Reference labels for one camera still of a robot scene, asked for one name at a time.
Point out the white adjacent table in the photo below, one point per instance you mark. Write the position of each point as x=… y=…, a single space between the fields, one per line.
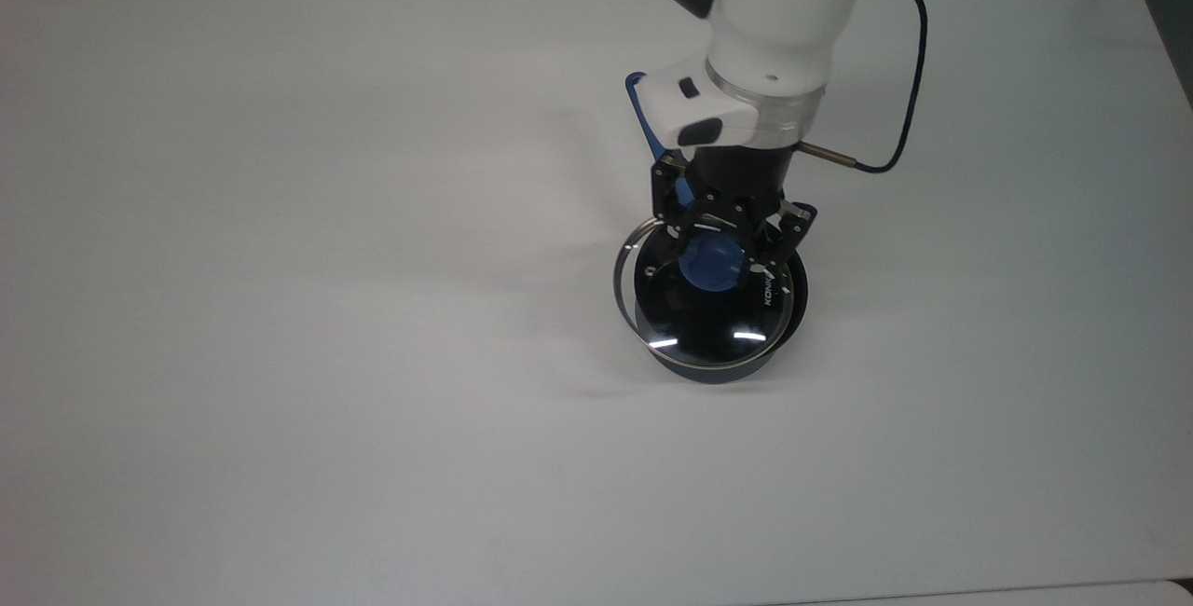
x=1025 y=595

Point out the glass lid with blue knob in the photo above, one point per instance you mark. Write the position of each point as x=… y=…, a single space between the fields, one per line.
x=699 y=317

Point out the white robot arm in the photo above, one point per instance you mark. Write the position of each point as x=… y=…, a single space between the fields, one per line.
x=774 y=19

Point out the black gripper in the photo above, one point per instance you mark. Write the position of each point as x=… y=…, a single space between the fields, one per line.
x=741 y=179

